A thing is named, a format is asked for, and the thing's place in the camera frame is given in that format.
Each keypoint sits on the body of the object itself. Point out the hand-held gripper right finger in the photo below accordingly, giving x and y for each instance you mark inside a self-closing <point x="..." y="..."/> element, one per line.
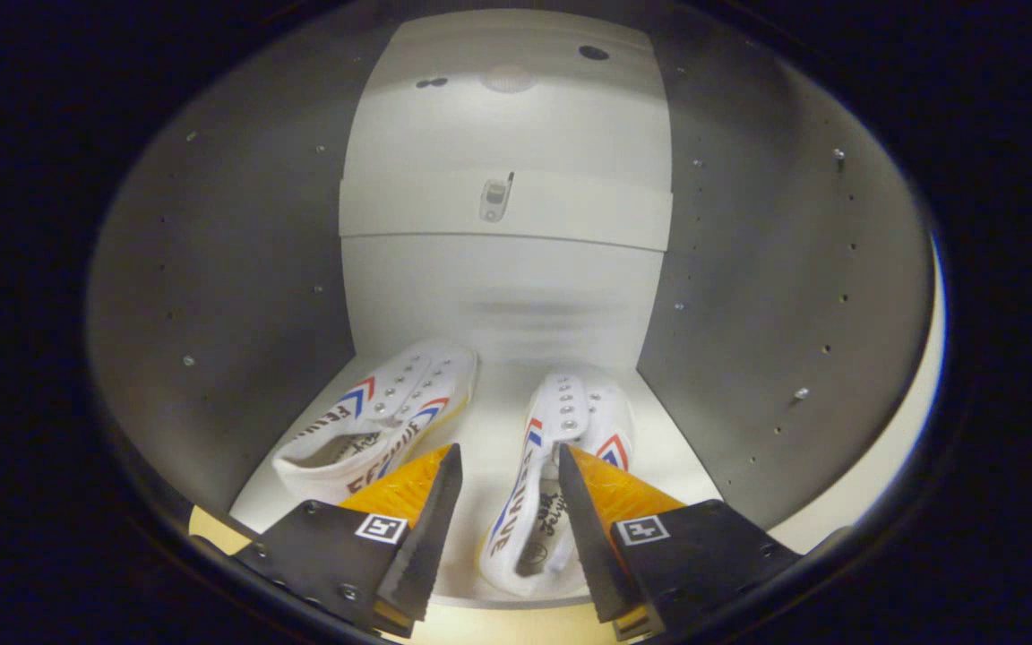
<point x="704" y="555"/>

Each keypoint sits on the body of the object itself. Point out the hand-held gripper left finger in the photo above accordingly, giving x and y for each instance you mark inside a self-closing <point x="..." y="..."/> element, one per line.
<point x="328" y="555"/>

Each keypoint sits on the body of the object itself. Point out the white striped canvas shoe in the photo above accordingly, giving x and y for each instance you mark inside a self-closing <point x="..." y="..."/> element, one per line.
<point x="561" y="412"/>
<point x="391" y="403"/>

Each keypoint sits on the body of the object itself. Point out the grey shoe cabinet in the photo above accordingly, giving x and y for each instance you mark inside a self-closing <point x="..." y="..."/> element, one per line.
<point x="238" y="269"/>

